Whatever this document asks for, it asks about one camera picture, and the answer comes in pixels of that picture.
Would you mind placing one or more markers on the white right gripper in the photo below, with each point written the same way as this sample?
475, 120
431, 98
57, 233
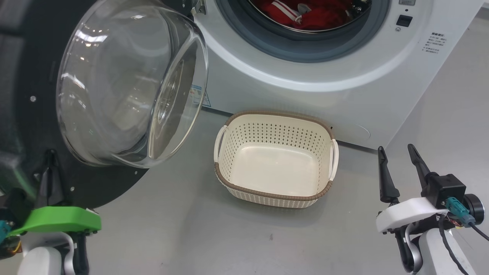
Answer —
405, 212

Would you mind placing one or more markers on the blue energy label sticker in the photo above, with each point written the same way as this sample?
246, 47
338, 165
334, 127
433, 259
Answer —
196, 95

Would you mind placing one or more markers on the red garment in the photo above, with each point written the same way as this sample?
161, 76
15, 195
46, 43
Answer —
324, 17

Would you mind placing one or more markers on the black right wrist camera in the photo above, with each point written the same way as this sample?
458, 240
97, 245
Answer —
447, 189

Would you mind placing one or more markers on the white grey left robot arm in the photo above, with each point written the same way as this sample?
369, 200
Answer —
38, 259

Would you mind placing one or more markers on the cream perforated laundry basket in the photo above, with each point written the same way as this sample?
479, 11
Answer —
275, 172

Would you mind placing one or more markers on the printed text warning sticker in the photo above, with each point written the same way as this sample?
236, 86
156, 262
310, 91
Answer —
433, 42

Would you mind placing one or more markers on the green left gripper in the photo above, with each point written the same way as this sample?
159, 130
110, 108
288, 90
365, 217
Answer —
57, 221

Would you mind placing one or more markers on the white front-load washing machine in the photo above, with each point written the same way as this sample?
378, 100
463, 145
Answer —
344, 103

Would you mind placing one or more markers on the black round washer door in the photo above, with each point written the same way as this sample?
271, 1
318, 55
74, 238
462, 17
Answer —
23, 133

